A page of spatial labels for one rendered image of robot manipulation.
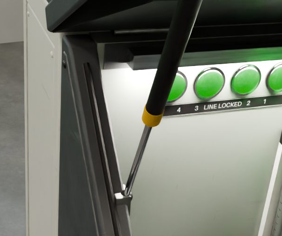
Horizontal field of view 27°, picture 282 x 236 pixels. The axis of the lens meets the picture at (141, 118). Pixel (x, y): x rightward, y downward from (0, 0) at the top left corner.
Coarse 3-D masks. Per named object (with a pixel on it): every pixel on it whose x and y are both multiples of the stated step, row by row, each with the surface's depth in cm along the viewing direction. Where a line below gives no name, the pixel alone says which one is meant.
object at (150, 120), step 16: (192, 0) 44; (176, 16) 46; (192, 16) 46; (176, 32) 47; (176, 48) 48; (160, 64) 51; (176, 64) 50; (160, 80) 52; (160, 96) 54; (144, 112) 56; (160, 112) 56; (144, 128) 59; (144, 144) 61; (128, 192) 69; (128, 208) 70
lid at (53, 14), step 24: (72, 0) 62; (96, 0) 68; (120, 0) 65; (144, 0) 62; (168, 0) 61; (216, 0) 64; (240, 0) 66; (264, 0) 67; (48, 24) 74; (72, 24) 72; (96, 24) 72; (120, 24) 74; (144, 24) 76; (168, 24) 78; (216, 24) 83
